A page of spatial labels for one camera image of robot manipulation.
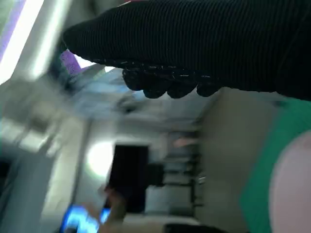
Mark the black gloved right hand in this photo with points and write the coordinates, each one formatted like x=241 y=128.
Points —
x=194 y=38

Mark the pink bowl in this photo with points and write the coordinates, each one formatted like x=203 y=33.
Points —
x=294 y=189

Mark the green cutting mat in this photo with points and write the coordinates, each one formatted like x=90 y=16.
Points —
x=262 y=170

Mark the black monitor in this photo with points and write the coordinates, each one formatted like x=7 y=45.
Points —
x=128 y=174

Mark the monitor with blue screen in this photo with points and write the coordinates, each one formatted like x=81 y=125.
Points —
x=80 y=218

